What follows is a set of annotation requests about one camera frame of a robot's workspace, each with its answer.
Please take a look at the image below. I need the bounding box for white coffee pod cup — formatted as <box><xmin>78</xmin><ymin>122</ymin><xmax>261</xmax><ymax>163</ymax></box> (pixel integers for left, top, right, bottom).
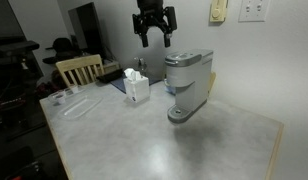
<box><xmin>69</xmin><ymin>84</ymin><xmax>80</xmax><ymax>95</ymax></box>
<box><xmin>55</xmin><ymin>94</ymin><xmax>67</xmax><ymax>106</ymax></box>

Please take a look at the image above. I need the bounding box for clear plastic tray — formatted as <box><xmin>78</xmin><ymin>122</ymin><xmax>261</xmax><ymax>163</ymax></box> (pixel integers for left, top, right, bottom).
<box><xmin>58</xmin><ymin>95</ymin><xmax>104</xmax><ymax>121</ymax></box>

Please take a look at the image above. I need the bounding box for dark blue mat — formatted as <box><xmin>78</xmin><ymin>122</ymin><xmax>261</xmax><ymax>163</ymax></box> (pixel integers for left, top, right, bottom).
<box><xmin>110</xmin><ymin>76</ymin><xmax>162</xmax><ymax>95</ymax></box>

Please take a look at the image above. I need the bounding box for white wall outlet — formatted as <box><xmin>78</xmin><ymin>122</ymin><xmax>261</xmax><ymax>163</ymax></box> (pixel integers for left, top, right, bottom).
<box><xmin>237</xmin><ymin>0</ymin><xmax>271</xmax><ymax>24</ymax></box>

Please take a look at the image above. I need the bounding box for gray single-serve coffee maker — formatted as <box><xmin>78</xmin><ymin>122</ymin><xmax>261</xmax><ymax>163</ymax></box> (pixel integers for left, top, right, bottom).
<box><xmin>164</xmin><ymin>49</ymin><xmax>215</xmax><ymax>125</ymax></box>

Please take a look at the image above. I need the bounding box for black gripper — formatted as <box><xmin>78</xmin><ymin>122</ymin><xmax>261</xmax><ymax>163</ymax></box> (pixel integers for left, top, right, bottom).
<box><xmin>131</xmin><ymin>0</ymin><xmax>178</xmax><ymax>49</ymax></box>

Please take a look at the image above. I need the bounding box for light wooden chair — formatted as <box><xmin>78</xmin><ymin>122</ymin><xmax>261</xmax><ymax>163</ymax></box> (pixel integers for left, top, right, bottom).
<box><xmin>55</xmin><ymin>54</ymin><xmax>105</xmax><ymax>89</ymax></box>

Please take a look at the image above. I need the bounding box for beige box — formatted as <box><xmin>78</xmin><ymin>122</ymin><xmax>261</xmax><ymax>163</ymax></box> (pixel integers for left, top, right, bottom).
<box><xmin>103</xmin><ymin>60</ymin><xmax>121</xmax><ymax>75</ymax></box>

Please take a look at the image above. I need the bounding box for black furniture stand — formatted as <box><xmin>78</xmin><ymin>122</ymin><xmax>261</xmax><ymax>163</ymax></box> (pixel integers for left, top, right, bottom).
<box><xmin>0</xmin><ymin>39</ymin><xmax>46</xmax><ymax>134</ymax></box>

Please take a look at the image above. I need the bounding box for black bag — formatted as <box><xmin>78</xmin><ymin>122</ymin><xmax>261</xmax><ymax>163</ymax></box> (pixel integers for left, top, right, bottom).
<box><xmin>51</xmin><ymin>37</ymin><xmax>82</xmax><ymax>54</ymax></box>

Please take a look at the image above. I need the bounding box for tan wooden board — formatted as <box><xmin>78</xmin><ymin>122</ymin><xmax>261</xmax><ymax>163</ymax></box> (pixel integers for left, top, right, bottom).
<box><xmin>208</xmin><ymin>71</ymin><xmax>217</xmax><ymax>95</ymax></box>

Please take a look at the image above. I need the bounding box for white tissue box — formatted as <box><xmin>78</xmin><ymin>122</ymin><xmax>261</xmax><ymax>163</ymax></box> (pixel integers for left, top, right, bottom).
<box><xmin>122</xmin><ymin>67</ymin><xmax>151</xmax><ymax>105</ymax></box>

